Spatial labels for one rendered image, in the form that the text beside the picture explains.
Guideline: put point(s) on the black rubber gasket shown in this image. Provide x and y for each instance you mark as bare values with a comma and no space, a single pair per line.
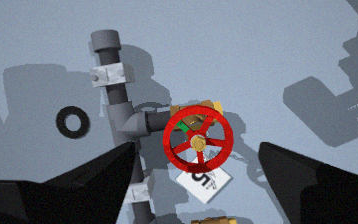
82,116

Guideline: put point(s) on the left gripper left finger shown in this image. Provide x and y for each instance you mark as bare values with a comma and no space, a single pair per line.
92,193

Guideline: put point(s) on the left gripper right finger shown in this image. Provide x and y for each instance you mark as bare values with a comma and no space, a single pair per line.
309,191

